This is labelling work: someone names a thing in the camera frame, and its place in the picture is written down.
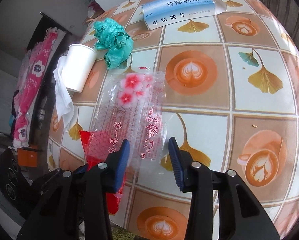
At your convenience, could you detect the red snack wrapper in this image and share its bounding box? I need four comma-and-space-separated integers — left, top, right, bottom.
80, 131, 130, 217

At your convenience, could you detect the clear floral plastic bag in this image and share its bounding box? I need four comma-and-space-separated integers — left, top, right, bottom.
86, 72, 166, 174

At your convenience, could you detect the orange box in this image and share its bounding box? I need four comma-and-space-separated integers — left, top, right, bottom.
17, 148, 38, 167

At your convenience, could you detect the white tissue paper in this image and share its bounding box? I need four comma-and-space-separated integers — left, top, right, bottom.
53, 56, 75, 132

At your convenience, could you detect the white paper cup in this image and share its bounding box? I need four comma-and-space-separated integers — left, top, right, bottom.
60, 44, 97, 93

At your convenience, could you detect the pink floral fabric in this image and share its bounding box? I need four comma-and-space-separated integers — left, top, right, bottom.
11, 28, 61, 149

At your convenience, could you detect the patterned vinyl tablecloth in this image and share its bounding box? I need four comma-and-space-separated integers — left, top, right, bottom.
47, 0, 299, 239

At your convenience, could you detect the green crumpled plastic bag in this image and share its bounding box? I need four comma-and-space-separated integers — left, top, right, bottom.
94, 18, 134, 69

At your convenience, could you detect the blue white medicine box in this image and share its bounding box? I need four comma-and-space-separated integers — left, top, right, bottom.
142, 0, 228, 30

